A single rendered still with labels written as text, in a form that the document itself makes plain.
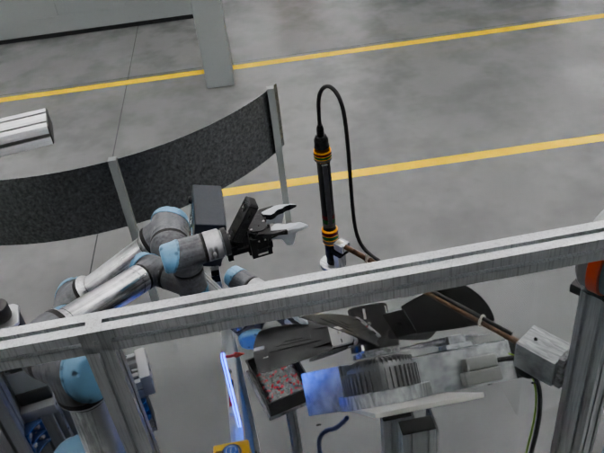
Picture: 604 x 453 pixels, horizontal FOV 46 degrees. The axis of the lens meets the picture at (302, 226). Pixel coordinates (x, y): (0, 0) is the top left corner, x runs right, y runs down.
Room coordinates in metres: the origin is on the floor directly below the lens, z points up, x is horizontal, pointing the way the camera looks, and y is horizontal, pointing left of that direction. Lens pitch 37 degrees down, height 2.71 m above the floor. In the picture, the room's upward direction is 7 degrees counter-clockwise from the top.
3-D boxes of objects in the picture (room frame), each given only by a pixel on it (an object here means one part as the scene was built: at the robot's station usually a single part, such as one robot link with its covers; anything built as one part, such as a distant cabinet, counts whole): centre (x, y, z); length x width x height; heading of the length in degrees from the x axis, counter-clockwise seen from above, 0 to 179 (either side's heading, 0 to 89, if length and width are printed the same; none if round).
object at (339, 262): (1.46, -0.08, 1.50); 0.09 x 0.07 x 0.10; 40
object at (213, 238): (1.38, 0.22, 1.64); 0.08 x 0.05 x 0.08; 15
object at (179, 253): (1.37, 0.29, 1.63); 0.11 x 0.08 x 0.09; 105
